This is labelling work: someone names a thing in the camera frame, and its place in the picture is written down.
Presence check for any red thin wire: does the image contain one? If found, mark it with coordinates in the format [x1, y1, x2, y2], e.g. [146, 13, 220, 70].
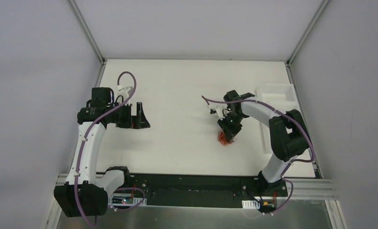
[216, 129, 235, 146]

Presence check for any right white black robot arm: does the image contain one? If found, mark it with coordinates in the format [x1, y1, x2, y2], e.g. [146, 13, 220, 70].
[209, 90, 311, 196]

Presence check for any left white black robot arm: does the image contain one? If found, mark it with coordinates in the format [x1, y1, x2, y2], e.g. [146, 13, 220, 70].
[53, 86, 150, 218]

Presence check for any white foam compartment tray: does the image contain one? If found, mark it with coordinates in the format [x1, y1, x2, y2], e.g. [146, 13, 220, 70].
[255, 83, 300, 155]

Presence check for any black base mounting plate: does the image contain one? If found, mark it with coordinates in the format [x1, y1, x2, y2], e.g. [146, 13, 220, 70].
[109, 173, 288, 208]

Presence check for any left green controller board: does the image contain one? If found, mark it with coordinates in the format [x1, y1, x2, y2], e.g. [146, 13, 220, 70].
[112, 197, 134, 205]

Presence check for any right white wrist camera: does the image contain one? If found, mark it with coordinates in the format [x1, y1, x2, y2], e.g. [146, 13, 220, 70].
[208, 105, 231, 120]

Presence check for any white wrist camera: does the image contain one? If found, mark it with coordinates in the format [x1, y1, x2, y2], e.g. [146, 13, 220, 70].
[117, 85, 134, 99]
[208, 105, 231, 120]

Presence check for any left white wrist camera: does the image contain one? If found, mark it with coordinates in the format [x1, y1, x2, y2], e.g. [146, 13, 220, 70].
[117, 85, 134, 99]

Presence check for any right white slotted cable duct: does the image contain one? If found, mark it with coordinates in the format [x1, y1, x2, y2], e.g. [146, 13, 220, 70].
[242, 200, 260, 209]

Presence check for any white slotted cable duct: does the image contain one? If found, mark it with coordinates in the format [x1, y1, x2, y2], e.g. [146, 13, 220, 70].
[242, 200, 260, 209]
[108, 196, 147, 208]

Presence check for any left white slotted cable duct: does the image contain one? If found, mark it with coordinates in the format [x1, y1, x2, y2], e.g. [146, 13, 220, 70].
[108, 196, 147, 208]

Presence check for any aluminium front frame rail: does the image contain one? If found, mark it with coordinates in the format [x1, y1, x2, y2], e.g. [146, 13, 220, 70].
[53, 173, 339, 201]

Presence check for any left aluminium corner post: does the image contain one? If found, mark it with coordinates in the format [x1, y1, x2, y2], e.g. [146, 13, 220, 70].
[66, 0, 105, 65]

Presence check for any aluminium corner post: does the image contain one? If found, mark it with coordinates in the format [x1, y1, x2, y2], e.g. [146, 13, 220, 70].
[286, 0, 331, 68]
[66, 0, 105, 65]

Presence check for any right aluminium corner post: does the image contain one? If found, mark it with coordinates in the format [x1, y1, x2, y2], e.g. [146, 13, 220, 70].
[286, 0, 331, 68]

